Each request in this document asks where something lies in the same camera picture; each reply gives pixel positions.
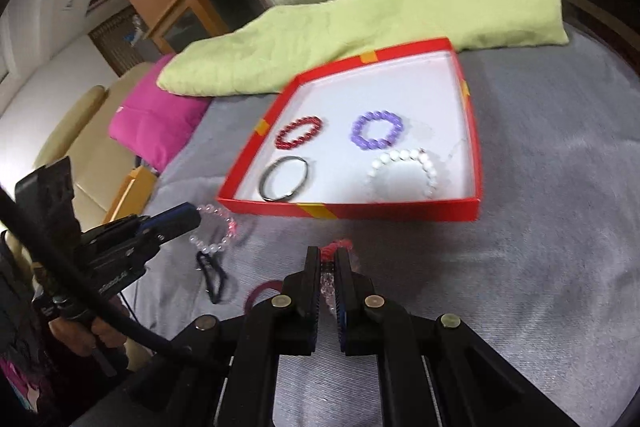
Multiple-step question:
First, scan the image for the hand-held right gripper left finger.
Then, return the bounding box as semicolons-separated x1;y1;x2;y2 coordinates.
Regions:
170;247;321;427

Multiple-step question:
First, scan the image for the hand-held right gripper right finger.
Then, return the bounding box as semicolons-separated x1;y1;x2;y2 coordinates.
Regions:
335;248;576;427

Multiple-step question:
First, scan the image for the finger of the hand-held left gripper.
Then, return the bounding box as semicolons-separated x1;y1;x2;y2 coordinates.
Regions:
145;218;202;242
142;204;202;228

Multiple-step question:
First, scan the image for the red and clear bead bracelet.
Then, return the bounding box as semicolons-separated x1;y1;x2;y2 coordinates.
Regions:
317;239;358;318

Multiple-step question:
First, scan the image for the pink and clear bead bracelet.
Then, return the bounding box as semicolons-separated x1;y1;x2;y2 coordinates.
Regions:
190;203;238;256

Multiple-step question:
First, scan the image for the red cardboard box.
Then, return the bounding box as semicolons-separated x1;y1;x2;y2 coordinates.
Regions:
216;38;485;224

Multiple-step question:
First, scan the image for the person's left hand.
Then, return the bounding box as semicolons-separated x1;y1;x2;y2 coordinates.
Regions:
50;297;133;358

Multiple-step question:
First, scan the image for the yellow box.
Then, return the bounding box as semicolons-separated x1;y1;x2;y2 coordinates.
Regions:
107;166;159;221

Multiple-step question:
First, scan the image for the maroon bangle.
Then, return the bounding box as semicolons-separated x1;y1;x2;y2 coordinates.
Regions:
242;279;284;314

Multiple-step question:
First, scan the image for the black bangle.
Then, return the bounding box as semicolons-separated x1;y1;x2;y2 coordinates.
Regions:
260;155;311;202

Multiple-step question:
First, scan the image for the pink cushion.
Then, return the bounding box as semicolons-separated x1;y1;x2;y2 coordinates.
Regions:
109;54;211;172

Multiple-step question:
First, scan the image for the beige sofa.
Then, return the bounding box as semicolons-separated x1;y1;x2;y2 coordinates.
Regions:
30;61;162;219

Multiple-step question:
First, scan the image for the person's dark printed clothing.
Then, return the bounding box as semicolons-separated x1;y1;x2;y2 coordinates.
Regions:
0;232;56;427

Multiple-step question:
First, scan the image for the dark woven basket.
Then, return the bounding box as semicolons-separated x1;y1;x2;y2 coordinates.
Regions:
89;9;151;78

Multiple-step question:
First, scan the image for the grey blanket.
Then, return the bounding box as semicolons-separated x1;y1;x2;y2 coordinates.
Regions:
132;26;640;427

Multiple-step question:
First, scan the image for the light green towel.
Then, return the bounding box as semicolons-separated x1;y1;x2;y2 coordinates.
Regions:
156;0;570;98

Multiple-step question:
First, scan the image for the black hair tie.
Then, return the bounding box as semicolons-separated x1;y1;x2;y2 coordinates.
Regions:
195;251;229;305

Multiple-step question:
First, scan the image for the black cable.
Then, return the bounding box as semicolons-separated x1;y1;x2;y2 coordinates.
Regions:
0;192;216;363

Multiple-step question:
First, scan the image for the white bead bracelet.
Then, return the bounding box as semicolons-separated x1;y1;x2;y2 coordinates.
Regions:
365;148;437;200

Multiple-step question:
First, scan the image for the purple bead bracelet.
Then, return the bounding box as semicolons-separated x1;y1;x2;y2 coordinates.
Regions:
350;110;404;151

